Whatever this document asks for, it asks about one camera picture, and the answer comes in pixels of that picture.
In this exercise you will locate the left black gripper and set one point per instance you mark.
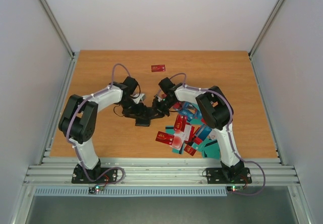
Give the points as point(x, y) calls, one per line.
point(139, 112)

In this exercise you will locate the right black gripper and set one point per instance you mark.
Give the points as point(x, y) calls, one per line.
point(160, 105)

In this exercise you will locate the black leather card holder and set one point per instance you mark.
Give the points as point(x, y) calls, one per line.
point(142, 122)

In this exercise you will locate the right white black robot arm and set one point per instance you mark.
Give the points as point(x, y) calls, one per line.
point(216, 112)

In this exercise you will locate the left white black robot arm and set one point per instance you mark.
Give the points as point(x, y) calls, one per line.
point(78, 122)

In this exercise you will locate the red VIP card upper pile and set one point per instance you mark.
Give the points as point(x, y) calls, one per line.
point(180, 123)

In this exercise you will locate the teal card bottom left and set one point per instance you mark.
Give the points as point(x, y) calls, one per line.
point(178, 151)

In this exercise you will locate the teal card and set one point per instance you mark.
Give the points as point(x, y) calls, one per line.
point(178, 151)
point(212, 151)

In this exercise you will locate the lone red card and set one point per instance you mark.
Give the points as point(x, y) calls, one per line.
point(158, 68)

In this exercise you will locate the blue striped card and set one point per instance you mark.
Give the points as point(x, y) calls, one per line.
point(201, 133)

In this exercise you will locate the red card bottom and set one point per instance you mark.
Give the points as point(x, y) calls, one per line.
point(190, 150)

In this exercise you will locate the teal card bottom right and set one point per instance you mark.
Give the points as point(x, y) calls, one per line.
point(212, 151)

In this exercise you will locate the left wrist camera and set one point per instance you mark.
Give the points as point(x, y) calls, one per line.
point(139, 97)

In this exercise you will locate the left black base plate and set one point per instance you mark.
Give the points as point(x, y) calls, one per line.
point(95, 176)

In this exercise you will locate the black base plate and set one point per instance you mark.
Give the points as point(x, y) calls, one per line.
point(95, 176)
point(216, 175)

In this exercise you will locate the grey slotted cable duct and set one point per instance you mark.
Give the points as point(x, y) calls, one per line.
point(132, 191)

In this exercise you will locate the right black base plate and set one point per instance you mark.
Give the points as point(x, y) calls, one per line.
point(216, 175)

